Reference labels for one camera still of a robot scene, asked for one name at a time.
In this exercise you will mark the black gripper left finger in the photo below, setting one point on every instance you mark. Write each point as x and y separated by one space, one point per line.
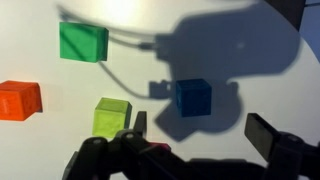
133 156

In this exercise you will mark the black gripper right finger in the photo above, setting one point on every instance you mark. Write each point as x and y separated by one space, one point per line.
286 153

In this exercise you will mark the blue cube block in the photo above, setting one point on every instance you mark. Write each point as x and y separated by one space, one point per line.
194 97

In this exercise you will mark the magenta cube block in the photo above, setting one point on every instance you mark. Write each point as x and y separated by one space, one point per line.
160 145

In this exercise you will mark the yellow cube block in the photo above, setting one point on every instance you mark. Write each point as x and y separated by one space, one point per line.
110 118

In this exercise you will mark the green cube block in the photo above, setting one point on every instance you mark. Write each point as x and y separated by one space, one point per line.
83 41

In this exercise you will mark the orange cube block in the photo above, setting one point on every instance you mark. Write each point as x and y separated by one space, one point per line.
20 100

